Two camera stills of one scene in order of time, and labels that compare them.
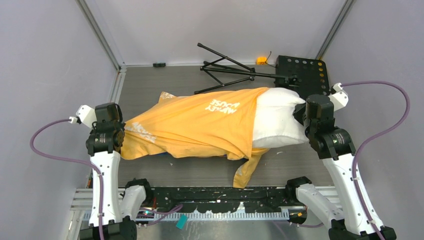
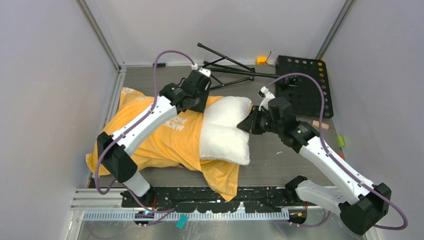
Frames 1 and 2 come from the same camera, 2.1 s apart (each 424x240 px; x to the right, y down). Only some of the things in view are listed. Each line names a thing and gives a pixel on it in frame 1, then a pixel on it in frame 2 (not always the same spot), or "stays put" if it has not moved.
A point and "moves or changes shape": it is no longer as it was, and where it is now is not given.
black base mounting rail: x=258 y=199 stays put
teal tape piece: x=182 y=221 stays put
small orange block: x=261 y=60 stays put
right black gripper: x=300 y=113 to x=250 y=124
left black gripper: x=93 y=130 to x=199 y=107
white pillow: x=275 y=124 moves or changes shape
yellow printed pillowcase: x=217 y=125 to x=178 y=144
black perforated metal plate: x=312 y=74 stays put
